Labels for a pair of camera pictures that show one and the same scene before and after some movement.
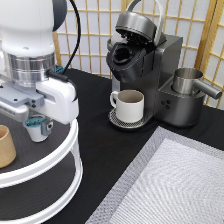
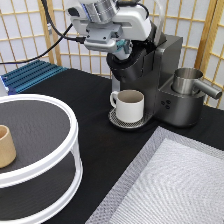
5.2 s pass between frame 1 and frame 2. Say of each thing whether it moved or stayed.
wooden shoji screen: stayed
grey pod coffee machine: stayed
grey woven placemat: stayed
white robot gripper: moved
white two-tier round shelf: stayed
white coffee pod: moved
